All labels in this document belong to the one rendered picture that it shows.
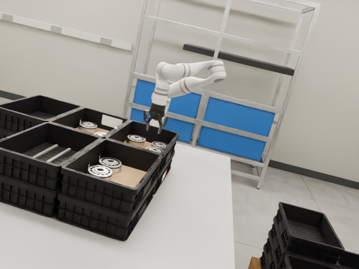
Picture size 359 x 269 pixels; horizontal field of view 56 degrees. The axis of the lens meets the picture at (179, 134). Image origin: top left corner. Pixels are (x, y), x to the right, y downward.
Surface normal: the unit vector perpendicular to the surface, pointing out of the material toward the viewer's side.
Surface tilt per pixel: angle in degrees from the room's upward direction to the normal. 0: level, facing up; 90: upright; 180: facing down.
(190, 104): 90
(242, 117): 90
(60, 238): 0
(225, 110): 90
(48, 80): 90
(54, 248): 0
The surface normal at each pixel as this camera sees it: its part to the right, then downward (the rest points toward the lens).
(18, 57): -0.13, 0.27
